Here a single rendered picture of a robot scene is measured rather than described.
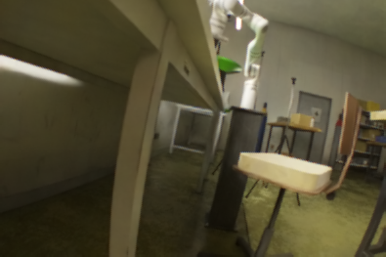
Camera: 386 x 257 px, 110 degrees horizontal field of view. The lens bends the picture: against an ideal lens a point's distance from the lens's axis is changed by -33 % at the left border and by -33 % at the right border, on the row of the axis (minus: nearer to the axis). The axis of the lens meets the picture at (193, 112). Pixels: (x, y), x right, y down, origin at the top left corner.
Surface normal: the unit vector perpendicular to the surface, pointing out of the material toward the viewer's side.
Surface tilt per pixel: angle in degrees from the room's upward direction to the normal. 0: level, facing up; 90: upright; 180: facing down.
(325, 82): 90
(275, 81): 90
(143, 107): 90
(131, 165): 90
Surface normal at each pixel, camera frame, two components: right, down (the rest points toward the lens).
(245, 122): -0.09, -0.05
